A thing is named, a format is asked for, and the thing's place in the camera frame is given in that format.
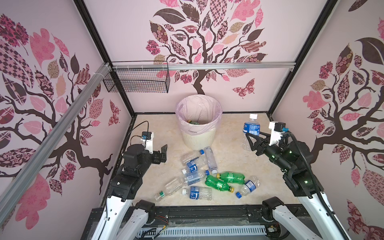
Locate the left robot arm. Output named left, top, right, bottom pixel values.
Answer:
left=92, top=144, right=168, bottom=240

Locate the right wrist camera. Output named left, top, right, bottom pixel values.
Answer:
left=269, top=121, right=289, bottom=146

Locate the blue label bottle right lower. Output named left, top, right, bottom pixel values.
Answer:
left=236, top=176, right=260, bottom=199

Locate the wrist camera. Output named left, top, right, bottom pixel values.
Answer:
left=269, top=121, right=289, bottom=146
left=141, top=132, right=154, bottom=154

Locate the white slotted cable duct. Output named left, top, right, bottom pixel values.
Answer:
left=136, top=226, right=267, bottom=239

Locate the clear bottle blue cap centre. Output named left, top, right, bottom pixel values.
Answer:
left=182, top=170, right=210, bottom=186

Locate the cream ribbed trash bin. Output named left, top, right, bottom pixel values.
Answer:
left=182, top=130, right=216, bottom=151

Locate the blue label bottle front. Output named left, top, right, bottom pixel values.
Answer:
left=182, top=186, right=213, bottom=201

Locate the clear bottle blue cap tall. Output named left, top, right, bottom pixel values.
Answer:
left=204, top=147, right=218, bottom=175

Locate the clear bottle blue cap crushed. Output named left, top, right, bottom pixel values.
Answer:
left=181, top=150, right=205, bottom=164

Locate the clear bottle white cap blue label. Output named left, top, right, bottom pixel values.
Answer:
left=242, top=114, right=261, bottom=151

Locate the black base frame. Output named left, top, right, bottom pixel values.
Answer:
left=80, top=203, right=341, bottom=240

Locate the pink plastic bin liner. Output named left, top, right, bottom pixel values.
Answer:
left=176, top=95, right=223, bottom=135

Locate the diagonal aluminium rail left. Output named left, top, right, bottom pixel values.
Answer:
left=1, top=63, right=111, bottom=224

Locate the clear bottle green cap lower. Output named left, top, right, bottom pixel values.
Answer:
left=154, top=178, right=184, bottom=202

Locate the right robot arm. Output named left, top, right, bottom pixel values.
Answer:
left=246, top=131, right=350, bottom=240

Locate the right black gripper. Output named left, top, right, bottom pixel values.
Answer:
left=245, top=129, right=291, bottom=175

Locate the black wire basket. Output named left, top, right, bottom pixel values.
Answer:
left=103, top=60, right=171, bottom=94

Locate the green bottle yellow cap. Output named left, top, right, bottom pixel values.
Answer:
left=205, top=175, right=234, bottom=193
left=187, top=120, right=200, bottom=125

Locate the horizontal aluminium rail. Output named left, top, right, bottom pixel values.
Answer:
left=113, top=62, right=296, bottom=71

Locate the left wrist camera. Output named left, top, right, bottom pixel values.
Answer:
left=141, top=132, right=154, bottom=154

